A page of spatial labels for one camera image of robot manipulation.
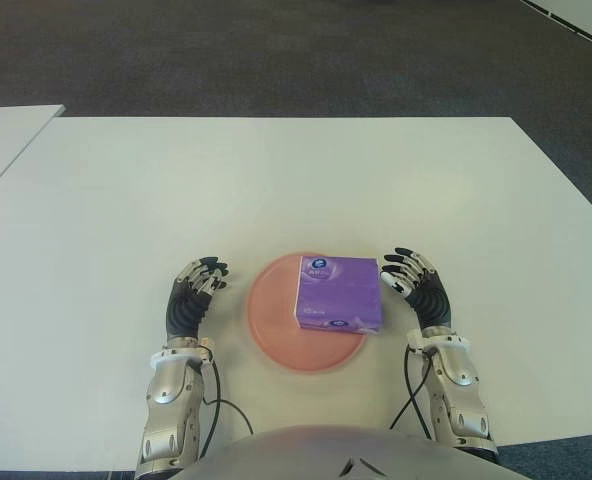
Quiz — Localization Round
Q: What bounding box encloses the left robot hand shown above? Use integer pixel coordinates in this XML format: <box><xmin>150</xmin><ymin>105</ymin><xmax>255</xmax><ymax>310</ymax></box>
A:
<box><xmin>164</xmin><ymin>256</ymin><xmax>233</xmax><ymax>341</ymax></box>

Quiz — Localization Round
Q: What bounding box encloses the purple tissue paper pack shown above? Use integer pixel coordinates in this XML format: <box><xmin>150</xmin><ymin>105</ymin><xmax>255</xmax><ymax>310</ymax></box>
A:
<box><xmin>294</xmin><ymin>254</ymin><xmax>385</xmax><ymax>335</ymax></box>

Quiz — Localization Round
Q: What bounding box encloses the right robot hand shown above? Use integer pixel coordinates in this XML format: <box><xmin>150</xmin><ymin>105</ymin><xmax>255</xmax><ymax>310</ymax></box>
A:
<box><xmin>380</xmin><ymin>246</ymin><xmax>452</xmax><ymax>332</ymax></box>

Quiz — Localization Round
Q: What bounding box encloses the white side table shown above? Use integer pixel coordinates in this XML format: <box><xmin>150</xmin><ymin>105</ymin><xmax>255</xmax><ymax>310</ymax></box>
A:
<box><xmin>0</xmin><ymin>103</ymin><xmax>66</xmax><ymax>204</ymax></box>

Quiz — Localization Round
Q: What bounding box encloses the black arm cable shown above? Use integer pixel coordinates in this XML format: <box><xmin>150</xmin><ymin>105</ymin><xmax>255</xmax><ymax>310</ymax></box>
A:
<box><xmin>195</xmin><ymin>357</ymin><xmax>255</xmax><ymax>459</ymax></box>
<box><xmin>388</xmin><ymin>347</ymin><xmax>437</xmax><ymax>441</ymax></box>

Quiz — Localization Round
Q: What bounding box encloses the grey robot torso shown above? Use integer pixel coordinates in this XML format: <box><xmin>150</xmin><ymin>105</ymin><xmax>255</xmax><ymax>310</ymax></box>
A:
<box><xmin>168</xmin><ymin>424</ymin><xmax>497</xmax><ymax>480</ymax></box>

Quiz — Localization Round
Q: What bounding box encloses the pink round plate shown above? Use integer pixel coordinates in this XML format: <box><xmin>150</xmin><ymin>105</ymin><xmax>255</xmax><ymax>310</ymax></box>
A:
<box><xmin>245</xmin><ymin>252</ymin><xmax>370</xmax><ymax>374</ymax></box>

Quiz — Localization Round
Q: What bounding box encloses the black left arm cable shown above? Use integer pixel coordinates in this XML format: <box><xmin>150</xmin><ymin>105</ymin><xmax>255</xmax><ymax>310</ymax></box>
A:
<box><xmin>195</xmin><ymin>357</ymin><xmax>255</xmax><ymax>459</ymax></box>

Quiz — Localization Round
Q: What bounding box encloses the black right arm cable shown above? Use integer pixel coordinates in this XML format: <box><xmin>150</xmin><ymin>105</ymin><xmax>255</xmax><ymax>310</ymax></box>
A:
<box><xmin>388</xmin><ymin>347</ymin><xmax>437</xmax><ymax>441</ymax></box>

